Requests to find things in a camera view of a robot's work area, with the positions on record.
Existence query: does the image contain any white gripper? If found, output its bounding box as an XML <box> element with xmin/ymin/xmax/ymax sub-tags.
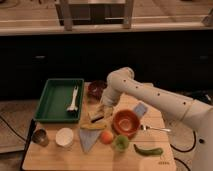
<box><xmin>89</xmin><ymin>88</ymin><xmax>121</xmax><ymax>119</ymax></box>

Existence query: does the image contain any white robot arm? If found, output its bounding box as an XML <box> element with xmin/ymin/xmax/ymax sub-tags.
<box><xmin>90</xmin><ymin>67</ymin><xmax>213</xmax><ymax>171</ymax></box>

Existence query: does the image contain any green plastic cup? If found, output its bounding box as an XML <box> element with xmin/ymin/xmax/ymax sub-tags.
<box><xmin>112</xmin><ymin>135</ymin><xmax>129</xmax><ymax>152</ymax></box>

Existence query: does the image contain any white paper cup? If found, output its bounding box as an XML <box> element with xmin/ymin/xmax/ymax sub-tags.
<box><xmin>55</xmin><ymin>128</ymin><xmax>74</xmax><ymax>148</ymax></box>

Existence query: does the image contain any small metal cup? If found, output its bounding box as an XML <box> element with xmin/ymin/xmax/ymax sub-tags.
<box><xmin>32</xmin><ymin>129</ymin><xmax>49</xmax><ymax>147</ymax></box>

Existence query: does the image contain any dark red bowl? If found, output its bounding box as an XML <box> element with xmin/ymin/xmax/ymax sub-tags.
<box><xmin>88</xmin><ymin>80</ymin><xmax>107</xmax><ymax>100</ymax></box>

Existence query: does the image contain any orange bowl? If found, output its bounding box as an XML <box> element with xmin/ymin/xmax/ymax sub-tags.
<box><xmin>112</xmin><ymin>109</ymin><xmax>140</xmax><ymax>138</ymax></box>

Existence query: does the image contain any orange peach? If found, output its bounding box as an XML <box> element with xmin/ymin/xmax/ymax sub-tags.
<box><xmin>100</xmin><ymin>130</ymin><xmax>114</xmax><ymax>144</ymax></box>

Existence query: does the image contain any blue triangular cloth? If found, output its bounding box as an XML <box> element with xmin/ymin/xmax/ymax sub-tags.
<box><xmin>79</xmin><ymin>128</ymin><xmax>101</xmax><ymax>153</ymax></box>

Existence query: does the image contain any blue sponge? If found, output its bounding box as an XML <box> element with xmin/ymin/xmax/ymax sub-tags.
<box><xmin>133</xmin><ymin>103</ymin><xmax>148</xmax><ymax>118</ymax></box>

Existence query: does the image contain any metal spoon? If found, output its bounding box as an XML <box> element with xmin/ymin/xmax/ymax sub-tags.
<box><xmin>140</xmin><ymin>125</ymin><xmax>171</xmax><ymax>132</ymax></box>

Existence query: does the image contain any green plastic tray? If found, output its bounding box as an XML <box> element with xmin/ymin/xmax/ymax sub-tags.
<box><xmin>34</xmin><ymin>78</ymin><xmax>84</xmax><ymax>123</ymax></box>

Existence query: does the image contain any green chili pepper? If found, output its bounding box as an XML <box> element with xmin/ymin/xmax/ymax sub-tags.
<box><xmin>133</xmin><ymin>144</ymin><xmax>164</xmax><ymax>156</ymax></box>

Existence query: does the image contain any black cable left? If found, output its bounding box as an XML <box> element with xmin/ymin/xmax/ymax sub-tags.
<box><xmin>0</xmin><ymin>114</ymin><xmax>37</xmax><ymax>171</ymax></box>

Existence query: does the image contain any black cable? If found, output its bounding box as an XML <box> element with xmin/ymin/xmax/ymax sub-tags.
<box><xmin>0</xmin><ymin>114</ymin><xmax>37</xmax><ymax>171</ymax></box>
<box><xmin>170</xmin><ymin>130</ymin><xmax>198</xmax><ymax>171</ymax></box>

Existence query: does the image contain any black cable right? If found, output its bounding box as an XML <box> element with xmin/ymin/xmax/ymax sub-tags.
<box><xmin>170</xmin><ymin>130</ymin><xmax>198</xmax><ymax>171</ymax></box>

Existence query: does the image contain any white stool frame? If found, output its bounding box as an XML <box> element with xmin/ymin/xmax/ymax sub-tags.
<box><xmin>54</xmin><ymin>0</ymin><xmax>134</xmax><ymax>31</ymax></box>

